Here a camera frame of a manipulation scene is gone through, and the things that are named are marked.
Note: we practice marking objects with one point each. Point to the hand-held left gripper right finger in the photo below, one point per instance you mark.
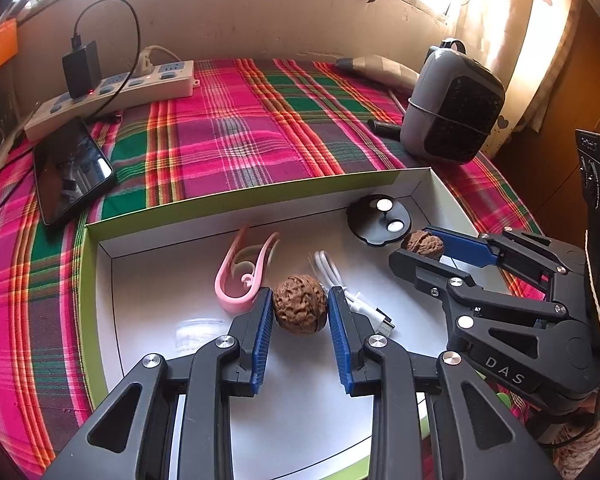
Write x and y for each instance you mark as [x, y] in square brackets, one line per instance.
[340, 340]

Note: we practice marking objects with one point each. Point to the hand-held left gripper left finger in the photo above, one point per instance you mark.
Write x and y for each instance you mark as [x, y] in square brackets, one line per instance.
[262, 340]

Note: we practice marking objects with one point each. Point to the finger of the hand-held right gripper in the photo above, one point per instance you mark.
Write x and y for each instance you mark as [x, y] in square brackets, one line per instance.
[465, 249]
[430, 275]

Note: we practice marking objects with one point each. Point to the brown walnut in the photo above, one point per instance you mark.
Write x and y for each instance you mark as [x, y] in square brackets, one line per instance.
[300, 302]
[422, 245]

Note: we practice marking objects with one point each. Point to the pink plastic clip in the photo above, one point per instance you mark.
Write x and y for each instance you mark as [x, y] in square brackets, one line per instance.
[230, 295]

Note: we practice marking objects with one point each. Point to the black round gadget white dots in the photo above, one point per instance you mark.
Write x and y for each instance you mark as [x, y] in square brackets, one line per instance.
[367, 222]

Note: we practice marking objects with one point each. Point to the green white cardboard box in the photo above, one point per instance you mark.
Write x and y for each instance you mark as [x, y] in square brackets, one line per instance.
[155, 280]

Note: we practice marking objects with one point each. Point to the person's right forearm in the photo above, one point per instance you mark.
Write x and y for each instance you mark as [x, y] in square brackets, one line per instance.
[585, 445]

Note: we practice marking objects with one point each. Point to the grey fan heater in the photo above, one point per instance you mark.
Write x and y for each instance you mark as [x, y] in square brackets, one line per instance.
[430, 110]

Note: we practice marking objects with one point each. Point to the black pen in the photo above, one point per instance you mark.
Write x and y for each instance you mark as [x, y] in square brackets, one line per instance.
[385, 127]

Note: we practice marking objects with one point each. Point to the plaid cloth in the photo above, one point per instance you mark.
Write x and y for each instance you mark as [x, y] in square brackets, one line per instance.
[230, 135]

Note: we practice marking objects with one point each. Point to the heart print curtain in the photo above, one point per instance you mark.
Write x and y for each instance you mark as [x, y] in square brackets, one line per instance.
[545, 35]

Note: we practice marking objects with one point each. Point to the black smartphone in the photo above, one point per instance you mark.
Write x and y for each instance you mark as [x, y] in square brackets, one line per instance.
[70, 170]

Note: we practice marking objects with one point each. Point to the white power strip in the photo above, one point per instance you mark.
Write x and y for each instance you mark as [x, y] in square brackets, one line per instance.
[170, 80]

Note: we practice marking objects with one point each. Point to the white plug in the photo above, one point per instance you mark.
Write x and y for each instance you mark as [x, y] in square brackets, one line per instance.
[147, 62]

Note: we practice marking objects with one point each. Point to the black charger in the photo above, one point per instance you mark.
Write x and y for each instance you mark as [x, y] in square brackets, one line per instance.
[80, 70]

